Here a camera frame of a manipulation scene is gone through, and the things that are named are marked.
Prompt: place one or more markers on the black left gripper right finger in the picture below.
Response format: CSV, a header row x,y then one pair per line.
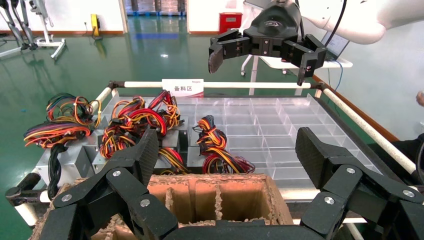
x,y
348,185

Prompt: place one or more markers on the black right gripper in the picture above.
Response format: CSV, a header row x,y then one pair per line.
x,y
275,23

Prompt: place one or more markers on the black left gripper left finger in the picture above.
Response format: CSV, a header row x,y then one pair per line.
x,y
132,185

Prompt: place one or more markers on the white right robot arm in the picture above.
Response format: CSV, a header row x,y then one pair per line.
x,y
364,20

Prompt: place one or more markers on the bystander hand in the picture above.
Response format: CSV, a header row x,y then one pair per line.
x,y
420,98

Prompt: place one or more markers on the white table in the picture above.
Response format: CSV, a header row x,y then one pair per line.
x,y
275,63

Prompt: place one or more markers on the red metal cabinet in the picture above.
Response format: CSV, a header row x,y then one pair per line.
x,y
230,23

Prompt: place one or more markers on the person dark clothing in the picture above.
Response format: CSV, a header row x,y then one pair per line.
x,y
404,149

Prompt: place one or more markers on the open laptop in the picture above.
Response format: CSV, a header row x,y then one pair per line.
x,y
336,44

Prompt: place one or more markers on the clear plastic compartment tray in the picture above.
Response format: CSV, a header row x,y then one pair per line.
x,y
281,132

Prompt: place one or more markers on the white red sign card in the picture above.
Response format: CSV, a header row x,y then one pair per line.
x,y
185,88

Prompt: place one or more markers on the brown cardboard divider box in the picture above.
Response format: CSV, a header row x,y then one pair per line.
x,y
238,198

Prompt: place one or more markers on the yellow floor device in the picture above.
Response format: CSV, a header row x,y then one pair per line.
x,y
95,24

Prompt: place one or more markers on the black robot legs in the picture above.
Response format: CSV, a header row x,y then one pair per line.
x,y
33,46

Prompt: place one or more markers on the white metal stand frame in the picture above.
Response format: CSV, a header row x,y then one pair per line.
x,y
59,48

